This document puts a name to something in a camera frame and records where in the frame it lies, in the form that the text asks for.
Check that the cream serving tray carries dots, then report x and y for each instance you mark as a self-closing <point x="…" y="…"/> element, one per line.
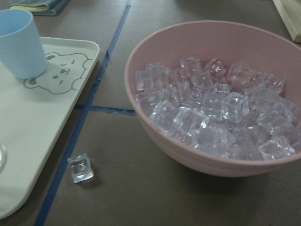
<point x="34" y="112"/>

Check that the wooden cutting board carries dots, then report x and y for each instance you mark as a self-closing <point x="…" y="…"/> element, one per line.
<point x="290" y="12"/>

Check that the clear ice cubes pile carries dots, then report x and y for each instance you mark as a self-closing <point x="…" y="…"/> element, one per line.
<point x="230" y="111"/>

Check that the grey yellow cloth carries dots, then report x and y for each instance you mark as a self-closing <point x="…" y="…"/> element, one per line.
<point x="39" y="7"/>

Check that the blue cup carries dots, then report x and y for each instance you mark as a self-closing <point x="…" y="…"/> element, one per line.
<point x="21" y="50"/>

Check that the pink bowl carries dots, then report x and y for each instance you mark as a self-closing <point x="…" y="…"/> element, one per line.
<point x="232" y="42"/>

